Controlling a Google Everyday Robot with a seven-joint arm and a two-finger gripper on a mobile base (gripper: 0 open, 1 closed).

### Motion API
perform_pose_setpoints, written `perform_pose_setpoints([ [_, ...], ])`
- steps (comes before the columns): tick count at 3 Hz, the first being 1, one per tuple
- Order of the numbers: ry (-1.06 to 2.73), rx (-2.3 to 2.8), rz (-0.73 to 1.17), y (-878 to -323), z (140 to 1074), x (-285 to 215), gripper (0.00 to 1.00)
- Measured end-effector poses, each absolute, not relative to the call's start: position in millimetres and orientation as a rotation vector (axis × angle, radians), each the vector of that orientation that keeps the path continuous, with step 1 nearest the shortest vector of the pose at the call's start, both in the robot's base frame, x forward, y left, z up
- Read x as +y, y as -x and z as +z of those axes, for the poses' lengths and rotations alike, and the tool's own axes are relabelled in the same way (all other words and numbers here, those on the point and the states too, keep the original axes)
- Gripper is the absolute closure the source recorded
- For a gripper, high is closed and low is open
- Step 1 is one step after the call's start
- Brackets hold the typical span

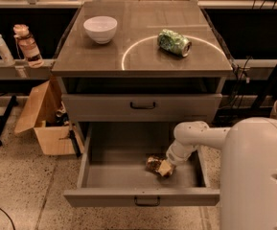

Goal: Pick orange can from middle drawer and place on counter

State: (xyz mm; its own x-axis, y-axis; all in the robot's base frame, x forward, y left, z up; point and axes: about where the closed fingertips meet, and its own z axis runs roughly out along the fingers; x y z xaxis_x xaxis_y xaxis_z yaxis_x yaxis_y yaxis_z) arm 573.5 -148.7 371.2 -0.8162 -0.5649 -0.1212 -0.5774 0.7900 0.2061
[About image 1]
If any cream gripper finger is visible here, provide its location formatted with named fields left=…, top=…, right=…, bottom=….
left=158, top=160, right=174, bottom=176

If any crushed orange can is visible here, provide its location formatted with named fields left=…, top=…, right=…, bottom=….
left=146, top=155, right=166, bottom=174

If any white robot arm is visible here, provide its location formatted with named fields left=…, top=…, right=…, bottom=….
left=159, top=118, right=277, bottom=230

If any open grey middle drawer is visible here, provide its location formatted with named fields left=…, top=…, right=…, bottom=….
left=64, top=122, right=219, bottom=207

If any closed grey top drawer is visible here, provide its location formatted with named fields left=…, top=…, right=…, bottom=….
left=62, top=94, right=222, bottom=123

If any grey drawer cabinet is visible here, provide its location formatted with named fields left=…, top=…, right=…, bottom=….
left=51, top=0, right=234, bottom=151

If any crushed green can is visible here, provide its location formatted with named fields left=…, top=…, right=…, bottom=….
left=157, top=29, right=192, bottom=58

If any wooden box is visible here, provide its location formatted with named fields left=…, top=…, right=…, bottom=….
left=14, top=78, right=83, bottom=157

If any black stand leg right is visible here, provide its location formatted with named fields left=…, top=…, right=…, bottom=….
left=214, top=48, right=277, bottom=127

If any black stand leg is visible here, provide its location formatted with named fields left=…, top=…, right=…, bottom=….
left=0, top=95, right=19, bottom=149
left=214, top=48, right=277, bottom=127

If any white ceramic bowl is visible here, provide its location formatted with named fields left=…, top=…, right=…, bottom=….
left=83, top=16, right=118, bottom=44

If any black stand leg left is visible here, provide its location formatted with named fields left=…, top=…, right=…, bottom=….
left=0, top=95, right=19, bottom=149

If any brown labelled bottle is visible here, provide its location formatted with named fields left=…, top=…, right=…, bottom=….
left=13, top=24, right=44, bottom=68

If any white plastic bottle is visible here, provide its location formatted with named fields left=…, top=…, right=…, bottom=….
left=0, top=35, right=15, bottom=66

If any black middle drawer handle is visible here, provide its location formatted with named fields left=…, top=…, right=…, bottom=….
left=134, top=196, right=161, bottom=207

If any black drawer handle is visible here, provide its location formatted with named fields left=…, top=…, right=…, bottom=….
left=134, top=196, right=161, bottom=207
left=129, top=102, right=156, bottom=110

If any black top drawer handle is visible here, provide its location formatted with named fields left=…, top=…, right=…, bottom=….
left=129, top=102, right=156, bottom=110

